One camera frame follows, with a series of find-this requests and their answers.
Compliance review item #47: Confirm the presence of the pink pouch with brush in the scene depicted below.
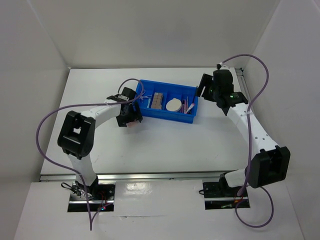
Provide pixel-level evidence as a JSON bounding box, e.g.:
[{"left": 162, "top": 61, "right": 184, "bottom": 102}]
[{"left": 126, "top": 120, "right": 140, "bottom": 128}]

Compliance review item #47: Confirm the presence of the pink thin brush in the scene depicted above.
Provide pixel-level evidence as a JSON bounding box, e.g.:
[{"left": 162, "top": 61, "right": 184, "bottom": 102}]
[{"left": 181, "top": 99, "right": 188, "bottom": 114}]

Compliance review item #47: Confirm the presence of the eyeshadow palette clear case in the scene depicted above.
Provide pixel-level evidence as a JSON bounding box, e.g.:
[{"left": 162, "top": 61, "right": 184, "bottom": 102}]
[{"left": 150, "top": 92, "right": 163, "bottom": 110}]

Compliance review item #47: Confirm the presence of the round beige powder puff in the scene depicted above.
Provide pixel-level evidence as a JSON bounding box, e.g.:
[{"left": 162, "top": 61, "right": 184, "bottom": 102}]
[{"left": 165, "top": 98, "right": 182, "bottom": 113}]

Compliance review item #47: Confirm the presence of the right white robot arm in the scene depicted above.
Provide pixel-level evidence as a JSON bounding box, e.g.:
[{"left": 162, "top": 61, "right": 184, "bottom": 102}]
[{"left": 195, "top": 69, "right": 291, "bottom": 196}]

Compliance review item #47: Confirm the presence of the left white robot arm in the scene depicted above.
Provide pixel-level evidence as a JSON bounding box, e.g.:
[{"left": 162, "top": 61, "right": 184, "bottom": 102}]
[{"left": 57, "top": 87, "right": 143, "bottom": 200}]

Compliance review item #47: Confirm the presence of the blue divided plastic bin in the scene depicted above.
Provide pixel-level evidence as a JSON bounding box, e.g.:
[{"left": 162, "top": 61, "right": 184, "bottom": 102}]
[{"left": 135, "top": 79, "right": 198, "bottom": 124}]

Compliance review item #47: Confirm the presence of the aluminium right rail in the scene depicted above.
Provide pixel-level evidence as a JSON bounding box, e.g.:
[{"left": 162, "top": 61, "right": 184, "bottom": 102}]
[{"left": 235, "top": 68, "right": 251, "bottom": 101}]

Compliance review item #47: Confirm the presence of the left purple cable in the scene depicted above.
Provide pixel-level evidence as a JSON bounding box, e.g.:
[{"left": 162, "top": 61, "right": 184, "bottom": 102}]
[{"left": 36, "top": 78, "right": 145, "bottom": 231}]

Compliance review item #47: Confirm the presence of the purple cable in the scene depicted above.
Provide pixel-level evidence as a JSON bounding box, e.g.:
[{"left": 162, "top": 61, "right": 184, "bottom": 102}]
[
  {"left": 36, "top": 78, "right": 145, "bottom": 231},
  {"left": 216, "top": 53, "right": 275, "bottom": 228}
]

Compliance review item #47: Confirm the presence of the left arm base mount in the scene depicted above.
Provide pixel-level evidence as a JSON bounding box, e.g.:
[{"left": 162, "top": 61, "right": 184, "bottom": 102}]
[{"left": 60, "top": 182, "right": 116, "bottom": 213}]

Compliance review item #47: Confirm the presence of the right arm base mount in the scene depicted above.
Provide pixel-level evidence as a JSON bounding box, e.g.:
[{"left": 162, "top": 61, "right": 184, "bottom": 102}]
[{"left": 198, "top": 180, "right": 250, "bottom": 210}]

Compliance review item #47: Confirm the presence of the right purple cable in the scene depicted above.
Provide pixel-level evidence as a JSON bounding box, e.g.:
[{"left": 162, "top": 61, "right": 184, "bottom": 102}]
[{"left": 216, "top": 53, "right": 275, "bottom": 228}]

